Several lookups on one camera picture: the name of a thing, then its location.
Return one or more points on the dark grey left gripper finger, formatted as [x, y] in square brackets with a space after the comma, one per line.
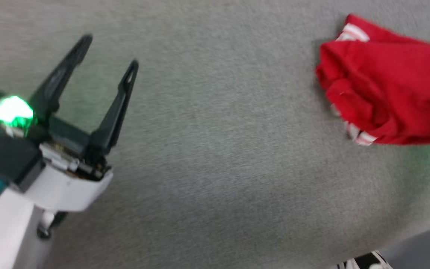
[60, 80]
[112, 116]

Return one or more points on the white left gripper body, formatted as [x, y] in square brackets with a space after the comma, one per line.
[69, 183]

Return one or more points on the red and white garment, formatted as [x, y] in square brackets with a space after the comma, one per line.
[394, 82]

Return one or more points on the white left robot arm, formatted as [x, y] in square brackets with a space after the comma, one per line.
[2, 235]

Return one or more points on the grey fabric sofa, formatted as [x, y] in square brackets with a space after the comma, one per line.
[218, 149]

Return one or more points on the black and white robot part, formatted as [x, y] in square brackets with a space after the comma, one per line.
[368, 262]

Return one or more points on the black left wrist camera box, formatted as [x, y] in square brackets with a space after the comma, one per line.
[8, 160]

